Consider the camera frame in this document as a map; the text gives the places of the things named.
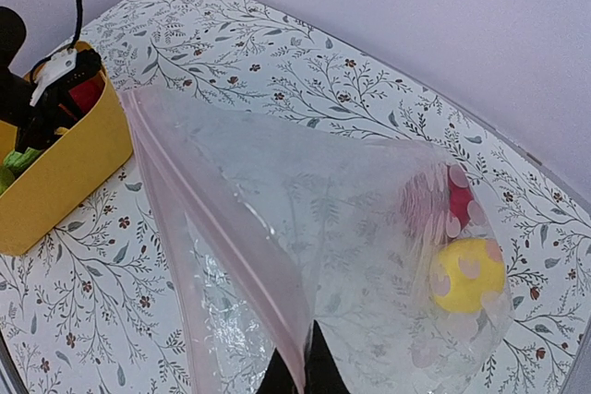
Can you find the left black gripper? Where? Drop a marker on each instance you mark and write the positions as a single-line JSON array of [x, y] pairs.
[[37, 124]]

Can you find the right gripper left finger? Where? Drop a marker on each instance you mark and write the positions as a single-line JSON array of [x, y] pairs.
[[277, 379]]

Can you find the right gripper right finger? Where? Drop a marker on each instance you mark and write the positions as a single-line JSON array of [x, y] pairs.
[[322, 374]]

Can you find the yellow plastic basket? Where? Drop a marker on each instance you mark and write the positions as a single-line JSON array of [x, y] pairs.
[[65, 174]]

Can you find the clear zip top bag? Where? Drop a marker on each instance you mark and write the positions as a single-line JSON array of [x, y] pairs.
[[268, 226]]

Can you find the yellow toy lemon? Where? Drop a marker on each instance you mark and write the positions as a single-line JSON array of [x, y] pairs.
[[464, 271]]

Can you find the red toy tomato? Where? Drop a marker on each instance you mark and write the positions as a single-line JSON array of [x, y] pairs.
[[440, 201]]

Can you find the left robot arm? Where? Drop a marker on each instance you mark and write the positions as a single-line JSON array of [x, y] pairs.
[[13, 35]]

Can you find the red toy apple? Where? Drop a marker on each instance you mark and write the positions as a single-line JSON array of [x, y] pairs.
[[86, 94]]

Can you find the floral table mat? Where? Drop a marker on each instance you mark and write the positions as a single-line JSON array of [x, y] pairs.
[[92, 307]]

